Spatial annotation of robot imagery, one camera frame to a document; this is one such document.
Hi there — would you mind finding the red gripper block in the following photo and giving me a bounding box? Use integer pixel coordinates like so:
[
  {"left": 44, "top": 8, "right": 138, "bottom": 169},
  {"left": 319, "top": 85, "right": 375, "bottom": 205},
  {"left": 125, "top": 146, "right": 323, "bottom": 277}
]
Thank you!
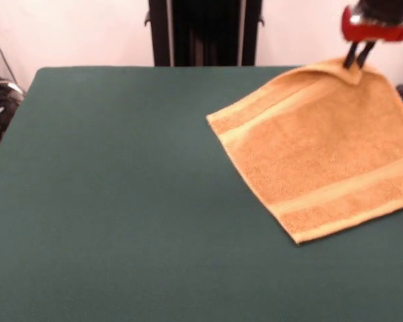
[{"left": 341, "top": 5, "right": 403, "bottom": 70}]

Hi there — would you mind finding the tan terry towel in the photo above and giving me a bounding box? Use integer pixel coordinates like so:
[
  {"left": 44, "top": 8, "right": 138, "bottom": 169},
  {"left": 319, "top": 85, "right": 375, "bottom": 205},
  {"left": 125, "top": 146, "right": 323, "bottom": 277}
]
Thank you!
[{"left": 206, "top": 56, "right": 403, "bottom": 245}]

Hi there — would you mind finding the black upright stand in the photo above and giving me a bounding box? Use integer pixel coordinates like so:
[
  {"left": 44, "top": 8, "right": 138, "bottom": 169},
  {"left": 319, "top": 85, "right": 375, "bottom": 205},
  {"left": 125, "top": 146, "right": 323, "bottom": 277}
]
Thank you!
[{"left": 143, "top": 0, "right": 266, "bottom": 67}]

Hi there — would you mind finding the dark green table cloth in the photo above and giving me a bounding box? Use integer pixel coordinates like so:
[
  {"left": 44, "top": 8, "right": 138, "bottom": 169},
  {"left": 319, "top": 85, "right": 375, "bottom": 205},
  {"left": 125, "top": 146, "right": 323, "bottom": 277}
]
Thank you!
[{"left": 0, "top": 65, "right": 403, "bottom": 322}]

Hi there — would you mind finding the heap of black cables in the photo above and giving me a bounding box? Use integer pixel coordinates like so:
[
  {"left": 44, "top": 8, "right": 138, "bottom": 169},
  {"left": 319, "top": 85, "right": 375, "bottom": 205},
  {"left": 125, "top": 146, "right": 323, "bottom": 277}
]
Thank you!
[{"left": 0, "top": 78, "right": 25, "bottom": 147}]

